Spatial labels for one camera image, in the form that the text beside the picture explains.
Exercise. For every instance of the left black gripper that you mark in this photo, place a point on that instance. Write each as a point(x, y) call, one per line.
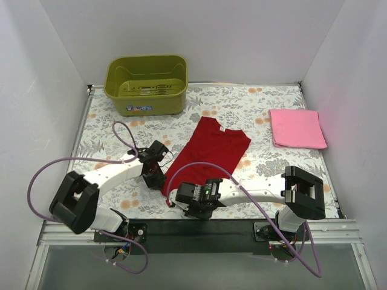
point(154, 180)

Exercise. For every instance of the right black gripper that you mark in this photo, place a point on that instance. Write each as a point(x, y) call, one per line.
point(184, 197)

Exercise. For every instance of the red t shirt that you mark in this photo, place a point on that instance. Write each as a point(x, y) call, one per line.
point(212, 144)

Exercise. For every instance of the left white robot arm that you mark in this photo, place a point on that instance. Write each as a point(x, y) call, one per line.
point(76, 201)

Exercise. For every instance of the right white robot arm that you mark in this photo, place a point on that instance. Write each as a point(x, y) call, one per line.
point(300, 192)

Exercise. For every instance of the olive green plastic bin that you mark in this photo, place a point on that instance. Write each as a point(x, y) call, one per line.
point(147, 85)

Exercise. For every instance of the floral table mat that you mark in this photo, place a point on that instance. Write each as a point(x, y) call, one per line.
point(244, 108)

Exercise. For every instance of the folded pink t shirt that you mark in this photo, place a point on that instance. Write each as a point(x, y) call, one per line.
point(296, 128)

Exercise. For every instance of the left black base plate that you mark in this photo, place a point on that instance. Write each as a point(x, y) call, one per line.
point(136, 232)

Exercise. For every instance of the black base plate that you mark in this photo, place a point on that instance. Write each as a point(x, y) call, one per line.
point(136, 232)
point(263, 231)

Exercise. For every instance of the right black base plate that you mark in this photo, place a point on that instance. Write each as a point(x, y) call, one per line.
point(263, 231)

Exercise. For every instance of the aluminium frame rail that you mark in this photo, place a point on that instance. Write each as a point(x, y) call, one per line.
point(218, 254)

